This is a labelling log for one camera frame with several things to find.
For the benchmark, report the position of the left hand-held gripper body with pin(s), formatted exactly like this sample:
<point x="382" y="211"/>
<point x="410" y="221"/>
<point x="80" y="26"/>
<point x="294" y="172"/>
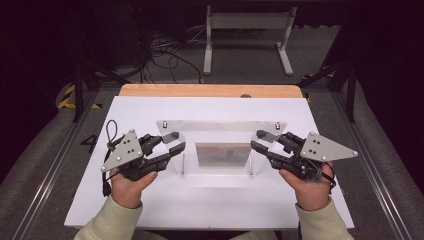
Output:
<point x="126" y="151"/>

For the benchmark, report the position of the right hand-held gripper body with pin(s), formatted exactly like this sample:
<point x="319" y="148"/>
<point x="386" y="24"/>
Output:
<point x="320" y="148"/>

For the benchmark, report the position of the photo card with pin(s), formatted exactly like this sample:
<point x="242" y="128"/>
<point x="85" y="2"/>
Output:
<point x="216" y="156"/>

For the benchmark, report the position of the clear acrylic frame plate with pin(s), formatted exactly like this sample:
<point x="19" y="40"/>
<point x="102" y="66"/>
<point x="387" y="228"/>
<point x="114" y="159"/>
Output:
<point x="216" y="133"/>

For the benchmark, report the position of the person's left hand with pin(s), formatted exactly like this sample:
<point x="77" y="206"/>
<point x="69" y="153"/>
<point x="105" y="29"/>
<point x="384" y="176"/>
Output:
<point x="128" y="193"/>

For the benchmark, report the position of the person's right hand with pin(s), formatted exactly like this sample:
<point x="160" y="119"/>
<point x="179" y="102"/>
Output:
<point x="311" y="193"/>

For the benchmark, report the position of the white board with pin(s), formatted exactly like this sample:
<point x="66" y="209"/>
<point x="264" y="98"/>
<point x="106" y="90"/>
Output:
<point x="206" y="200"/>

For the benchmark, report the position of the black tripod stand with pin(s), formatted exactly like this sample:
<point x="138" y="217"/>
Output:
<point x="79" y="86"/>
<point x="350" y="90"/>

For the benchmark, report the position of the yellow black floor tape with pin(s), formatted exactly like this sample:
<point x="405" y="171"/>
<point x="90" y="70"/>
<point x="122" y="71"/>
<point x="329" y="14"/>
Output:
<point x="68" y="100"/>

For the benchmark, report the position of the white metal stand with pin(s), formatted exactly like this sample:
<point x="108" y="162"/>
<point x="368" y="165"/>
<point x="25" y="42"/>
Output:
<point x="250" y="20"/>

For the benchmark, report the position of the short metal post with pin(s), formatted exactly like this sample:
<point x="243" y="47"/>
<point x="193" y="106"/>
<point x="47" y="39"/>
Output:
<point x="277" y="126"/>
<point x="164" y="124"/>

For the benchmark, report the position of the long metal post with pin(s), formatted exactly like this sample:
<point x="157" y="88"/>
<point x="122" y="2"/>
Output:
<point x="250" y="165"/>
<point x="182" y="165"/>

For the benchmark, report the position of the aluminium floor rail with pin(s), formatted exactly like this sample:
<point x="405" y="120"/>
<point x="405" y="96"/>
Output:
<point x="373" y="173"/>
<point x="50" y="173"/>

